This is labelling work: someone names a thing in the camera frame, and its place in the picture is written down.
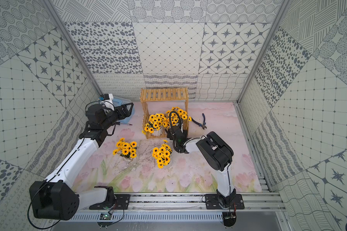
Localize sunflower pot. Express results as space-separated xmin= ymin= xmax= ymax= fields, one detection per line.
xmin=165 ymin=107 xmax=192 ymax=128
xmin=142 ymin=113 xmax=169 ymax=134
xmin=152 ymin=140 xmax=173 ymax=168
xmin=113 ymin=138 xmax=137 ymax=159

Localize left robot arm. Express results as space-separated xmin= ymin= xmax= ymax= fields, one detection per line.
xmin=29 ymin=101 xmax=134 ymax=220

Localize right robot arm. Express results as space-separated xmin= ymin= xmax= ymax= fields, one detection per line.
xmin=165 ymin=126 xmax=236 ymax=208

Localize clear blue plastic toolbox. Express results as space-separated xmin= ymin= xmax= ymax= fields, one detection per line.
xmin=98 ymin=93 xmax=135 ymax=125

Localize wooden two-tier shelf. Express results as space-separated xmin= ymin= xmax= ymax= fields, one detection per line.
xmin=140 ymin=87 xmax=189 ymax=139

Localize floral table mat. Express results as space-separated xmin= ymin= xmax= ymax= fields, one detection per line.
xmin=73 ymin=102 xmax=262 ymax=193

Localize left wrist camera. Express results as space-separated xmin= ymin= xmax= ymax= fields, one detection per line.
xmin=98 ymin=94 xmax=114 ymax=111

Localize blue handled pliers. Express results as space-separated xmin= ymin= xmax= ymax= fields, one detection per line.
xmin=190 ymin=113 xmax=207 ymax=130

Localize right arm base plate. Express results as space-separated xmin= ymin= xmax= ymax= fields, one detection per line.
xmin=204 ymin=194 xmax=245 ymax=210

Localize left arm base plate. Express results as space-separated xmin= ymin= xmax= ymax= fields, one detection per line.
xmin=89 ymin=186 xmax=131 ymax=210

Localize aluminium rail frame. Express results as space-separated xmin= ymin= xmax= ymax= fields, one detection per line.
xmin=51 ymin=192 xmax=292 ymax=231

